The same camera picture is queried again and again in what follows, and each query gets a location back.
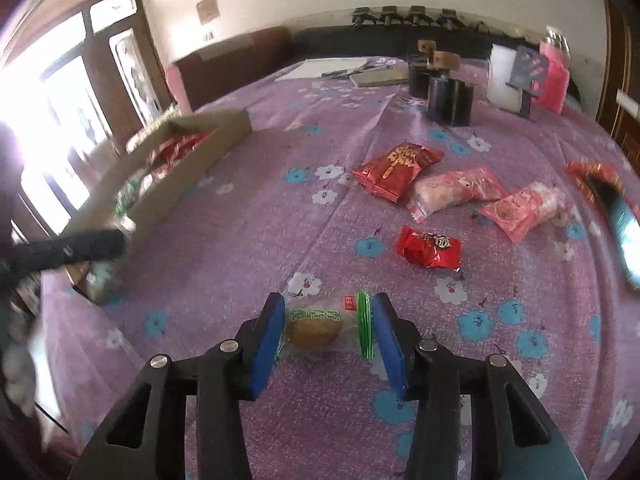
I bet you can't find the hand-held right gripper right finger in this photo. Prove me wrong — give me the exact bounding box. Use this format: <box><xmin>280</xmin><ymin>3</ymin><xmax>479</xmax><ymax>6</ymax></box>
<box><xmin>370</xmin><ymin>292</ymin><xmax>586</xmax><ymax>480</ymax></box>

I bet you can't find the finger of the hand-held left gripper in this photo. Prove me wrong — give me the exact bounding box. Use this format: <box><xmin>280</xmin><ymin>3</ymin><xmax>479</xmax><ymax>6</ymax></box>
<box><xmin>15</xmin><ymin>229</ymin><xmax>127</xmax><ymax>273</ymax></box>

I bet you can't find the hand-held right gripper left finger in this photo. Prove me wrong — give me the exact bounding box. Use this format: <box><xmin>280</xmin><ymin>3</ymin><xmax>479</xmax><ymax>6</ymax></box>
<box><xmin>67</xmin><ymin>291</ymin><xmax>287</xmax><ymax>480</ymax></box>

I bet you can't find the clear green pastry packet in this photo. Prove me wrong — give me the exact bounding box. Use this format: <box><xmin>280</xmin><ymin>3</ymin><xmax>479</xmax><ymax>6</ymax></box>
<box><xmin>274</xmin><ymin>291</ymin><xmax>375</xmax><ymax>361</ymax></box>

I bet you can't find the cardboard box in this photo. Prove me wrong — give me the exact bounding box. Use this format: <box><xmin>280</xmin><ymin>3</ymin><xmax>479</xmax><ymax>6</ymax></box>
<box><xmin>65</xmin><ymin>109</ymin><xmax>252</xmax><ymax>306</ymax></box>

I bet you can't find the large dark red snack packet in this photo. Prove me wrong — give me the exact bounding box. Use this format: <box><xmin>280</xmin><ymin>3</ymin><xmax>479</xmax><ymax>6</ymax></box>
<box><xmin>147</xmin><ymin>134</ymin><xmax>216</xmax><ymax>171</ymax></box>

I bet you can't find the green white snack packet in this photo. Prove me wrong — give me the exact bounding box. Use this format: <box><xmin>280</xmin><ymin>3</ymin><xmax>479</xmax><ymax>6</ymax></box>
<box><xmin>115</xmin><ymin>175</ymin><xmax>151</xmax><ymax>221</ymax></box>

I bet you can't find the red cartoon snack packet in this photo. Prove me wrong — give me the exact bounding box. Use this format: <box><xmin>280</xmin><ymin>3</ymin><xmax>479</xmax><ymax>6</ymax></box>
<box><xmin>395</xmin><ymin>226</ymin><xmax>463</xmax><ymax>272</ymax></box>

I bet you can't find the purple floral tablecloth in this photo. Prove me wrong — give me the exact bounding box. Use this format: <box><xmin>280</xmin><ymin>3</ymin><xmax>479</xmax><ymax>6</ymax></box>
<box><xmin>40</xmin><ymin>55</ymin><xmax>640</xmax><ymax>480</ymax></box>

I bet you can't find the large pink snack packet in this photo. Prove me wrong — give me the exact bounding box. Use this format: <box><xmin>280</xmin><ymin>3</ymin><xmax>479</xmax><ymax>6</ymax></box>
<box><xmin>407</xmin><ymin>167</ymin><xmax>508</xmax><ymax>223</ymax></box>

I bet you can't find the dark red gold-print packet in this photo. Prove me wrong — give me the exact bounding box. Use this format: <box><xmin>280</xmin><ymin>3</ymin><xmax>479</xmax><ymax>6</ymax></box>
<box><xmin>351</xmin><ymin>142</ymin><xmax>445</xmax><ymax>204</ymax></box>

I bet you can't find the small pink snack packet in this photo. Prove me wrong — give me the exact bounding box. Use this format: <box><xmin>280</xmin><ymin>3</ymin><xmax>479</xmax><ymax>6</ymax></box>
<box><xmin>477</xmin><ymin>182</ymin><xmax>566</xmax><ymax>245</ymax></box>

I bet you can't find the wooden glass door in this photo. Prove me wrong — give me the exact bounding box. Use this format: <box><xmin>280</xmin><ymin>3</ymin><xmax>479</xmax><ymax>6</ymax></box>
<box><xmin>0</xmin><ymin>0</ymin><xmax>171</xmax><ymax>241</ymax></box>

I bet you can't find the large black canister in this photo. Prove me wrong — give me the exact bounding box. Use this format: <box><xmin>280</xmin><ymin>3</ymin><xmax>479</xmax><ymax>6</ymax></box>
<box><xmin>427</xmin><ymin>75</ymin><xmax>473</xmax><ymax>127</ymax></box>

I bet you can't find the mobile phone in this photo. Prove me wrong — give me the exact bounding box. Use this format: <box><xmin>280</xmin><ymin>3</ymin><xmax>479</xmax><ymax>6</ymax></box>
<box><xmin>590</xmin><ymin>177</ymin><xmax>640</xmax><ymax>291</ymax></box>

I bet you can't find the shiny red wrapper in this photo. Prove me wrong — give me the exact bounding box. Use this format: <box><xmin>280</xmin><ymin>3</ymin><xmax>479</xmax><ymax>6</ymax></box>
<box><xmin>565</xmin><ymin>160</ymin><xmax>626</xmax><ymax>206</ymax></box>

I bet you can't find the small black canister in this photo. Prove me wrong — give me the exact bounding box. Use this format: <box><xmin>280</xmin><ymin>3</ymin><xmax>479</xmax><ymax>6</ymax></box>
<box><xmin>409</xmin><ymin>62</ymin><xmax>431</xmax><ymax>97</ymax></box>

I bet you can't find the brown notebook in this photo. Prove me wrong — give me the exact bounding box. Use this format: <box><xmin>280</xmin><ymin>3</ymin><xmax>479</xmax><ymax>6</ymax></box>
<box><xmin>350</xmin><ymin>69</ymin><xmax>410</xmax><ymax>87</ymax></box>

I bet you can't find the black pen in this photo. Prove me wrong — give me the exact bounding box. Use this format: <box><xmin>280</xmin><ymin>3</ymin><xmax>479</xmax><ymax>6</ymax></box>
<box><xmin>321</xmin><ymin>62</ymin><xmax>396</xmax><ymax>79</ymax></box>

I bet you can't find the white paper sheet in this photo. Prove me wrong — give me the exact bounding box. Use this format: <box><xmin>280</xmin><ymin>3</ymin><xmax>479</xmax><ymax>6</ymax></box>
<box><xmin>274</xmin><ymin>57</ymin><xmax>371</xmax><ymax>81</ymax></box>

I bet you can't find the white box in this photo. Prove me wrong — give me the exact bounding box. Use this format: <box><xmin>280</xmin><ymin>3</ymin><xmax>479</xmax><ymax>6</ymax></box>
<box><xmin>486</xmin><ymin>44</ymin><xmax>521</xmax><ymax>111</ymax></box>

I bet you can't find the dark phone stand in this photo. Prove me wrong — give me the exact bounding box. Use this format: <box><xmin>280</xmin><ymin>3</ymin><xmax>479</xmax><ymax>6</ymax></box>
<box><xmin>505</xmin><ymin>46</ymin><xmax>550</xmax><ymax>120</ymax></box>

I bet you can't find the black sofa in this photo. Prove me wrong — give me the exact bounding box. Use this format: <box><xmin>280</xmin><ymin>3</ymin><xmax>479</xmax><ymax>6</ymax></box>
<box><xmin>292</xmin><ymin>22</ymin><xmax>491</xmax><ymax>61</ymax></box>

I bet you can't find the pink thermos bottle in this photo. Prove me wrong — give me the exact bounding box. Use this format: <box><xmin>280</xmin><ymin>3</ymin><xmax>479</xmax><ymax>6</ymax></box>
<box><xmin>537</xmin><ymin>30</ymin><xmax>572</xmax><ymax>113</ymax></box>

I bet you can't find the wooden cabinet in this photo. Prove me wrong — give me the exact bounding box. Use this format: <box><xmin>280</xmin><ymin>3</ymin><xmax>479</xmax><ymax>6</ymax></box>
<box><xmin>595</xmin><ymin>0</ymin><xmax>640</xmax><ymax>161</ymax></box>

